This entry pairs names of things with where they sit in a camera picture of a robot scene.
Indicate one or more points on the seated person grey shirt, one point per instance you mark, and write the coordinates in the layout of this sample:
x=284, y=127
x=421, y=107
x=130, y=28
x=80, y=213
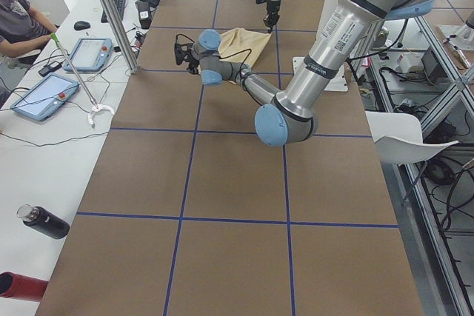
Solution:
x=23, y=28

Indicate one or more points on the blue teach pendant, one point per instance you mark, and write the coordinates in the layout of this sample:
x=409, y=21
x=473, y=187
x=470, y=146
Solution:
x=46, y=97
x=90, y=54

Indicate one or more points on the black keyboard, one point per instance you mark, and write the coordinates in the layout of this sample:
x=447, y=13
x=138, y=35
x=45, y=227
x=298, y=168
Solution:
x=115, y=4

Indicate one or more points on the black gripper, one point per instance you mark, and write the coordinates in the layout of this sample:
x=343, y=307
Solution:
x=192, y=62
x=272, y=7

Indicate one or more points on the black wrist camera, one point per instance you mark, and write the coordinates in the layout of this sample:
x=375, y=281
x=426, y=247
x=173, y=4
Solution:
x=180, y=53

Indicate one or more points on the aluminium frame post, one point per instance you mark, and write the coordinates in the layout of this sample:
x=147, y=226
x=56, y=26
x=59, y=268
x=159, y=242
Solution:
x=120, y=34

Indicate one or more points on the near blue teach pendant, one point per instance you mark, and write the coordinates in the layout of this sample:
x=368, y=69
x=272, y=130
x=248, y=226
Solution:
x=46, y=97

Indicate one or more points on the black water bottle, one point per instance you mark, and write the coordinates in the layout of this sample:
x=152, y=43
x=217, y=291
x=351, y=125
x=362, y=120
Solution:
x=43, y=221

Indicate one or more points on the red cylinder bottle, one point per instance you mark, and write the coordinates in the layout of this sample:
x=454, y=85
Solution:
x=21, y=287

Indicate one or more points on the reacher grabber stick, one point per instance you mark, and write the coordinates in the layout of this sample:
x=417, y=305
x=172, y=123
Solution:
x=96, y=106

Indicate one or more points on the black computer mouse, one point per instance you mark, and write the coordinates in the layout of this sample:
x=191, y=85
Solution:
x=81, y=25

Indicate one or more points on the far blue teach pendant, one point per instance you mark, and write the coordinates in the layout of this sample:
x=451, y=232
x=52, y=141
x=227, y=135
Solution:
x=90, y=54

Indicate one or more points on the beige long-sleeve printed shirt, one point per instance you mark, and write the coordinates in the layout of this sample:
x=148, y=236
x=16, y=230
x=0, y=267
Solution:
x=244, y=47

